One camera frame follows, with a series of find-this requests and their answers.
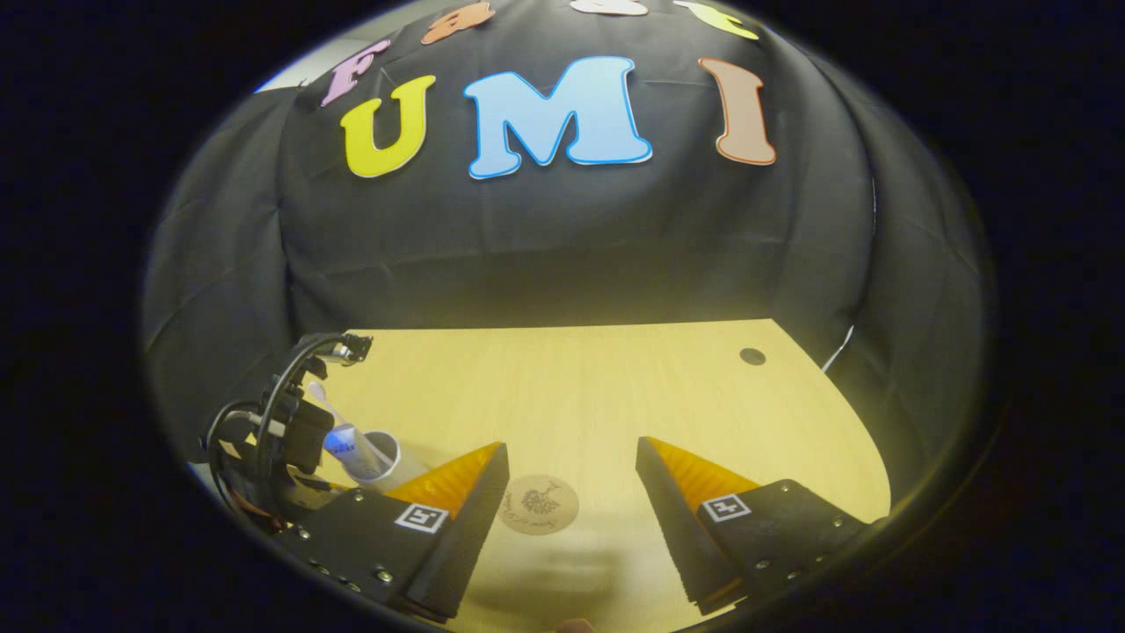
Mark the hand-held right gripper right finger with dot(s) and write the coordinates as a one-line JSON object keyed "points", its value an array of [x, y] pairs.
{"points": [[672, 523]]}

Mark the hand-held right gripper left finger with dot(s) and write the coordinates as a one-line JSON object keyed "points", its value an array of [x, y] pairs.
{"points": [[466, 532]]}

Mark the black backdrop cloth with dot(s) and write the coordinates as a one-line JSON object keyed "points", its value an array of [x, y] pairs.
{"points": [[571, 246]]}

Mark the wooden desktop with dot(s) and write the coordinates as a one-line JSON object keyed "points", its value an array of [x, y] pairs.
{"points": [[571, 396]]}

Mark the white toothpaste tube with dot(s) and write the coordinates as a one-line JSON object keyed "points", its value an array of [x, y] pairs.
{"points": [[343, 442]]}

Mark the round wooden coaster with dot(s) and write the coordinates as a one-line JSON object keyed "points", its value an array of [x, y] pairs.
{"points": [[538, 505]]}

